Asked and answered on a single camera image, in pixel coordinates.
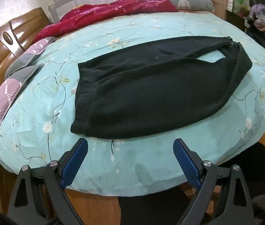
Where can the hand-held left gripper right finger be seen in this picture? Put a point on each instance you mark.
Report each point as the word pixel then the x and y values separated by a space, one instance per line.
pixel 185 161

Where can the dark cabinet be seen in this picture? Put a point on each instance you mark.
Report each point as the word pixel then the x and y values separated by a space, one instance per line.
pixel 234 18

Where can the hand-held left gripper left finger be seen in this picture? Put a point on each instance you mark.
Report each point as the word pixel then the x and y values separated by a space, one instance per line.
pixel 75 161

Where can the pile of clothes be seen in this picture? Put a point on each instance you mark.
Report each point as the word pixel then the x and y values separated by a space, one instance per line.
pixel 261 18

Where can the teal floral bed sheet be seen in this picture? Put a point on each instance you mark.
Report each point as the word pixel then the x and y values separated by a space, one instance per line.
pixel 52 98

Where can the wooden bed frame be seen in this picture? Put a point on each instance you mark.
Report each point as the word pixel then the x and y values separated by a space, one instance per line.
pixel 88 204

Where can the grey bed guard rail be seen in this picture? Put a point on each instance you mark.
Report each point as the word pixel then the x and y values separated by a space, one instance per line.
pixel 57 8

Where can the pink grey patterned pillow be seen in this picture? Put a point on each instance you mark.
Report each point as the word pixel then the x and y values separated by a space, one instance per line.
pixel 1 103
pixel 36 49

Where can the red floral quilt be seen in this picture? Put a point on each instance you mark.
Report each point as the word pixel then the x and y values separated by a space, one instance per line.
pixel 99 11

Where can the black pants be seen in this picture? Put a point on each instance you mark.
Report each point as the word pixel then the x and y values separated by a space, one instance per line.
pixel 134 93

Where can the stack of light packages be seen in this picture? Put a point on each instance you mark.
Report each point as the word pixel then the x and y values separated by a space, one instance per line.
pixel 237 0

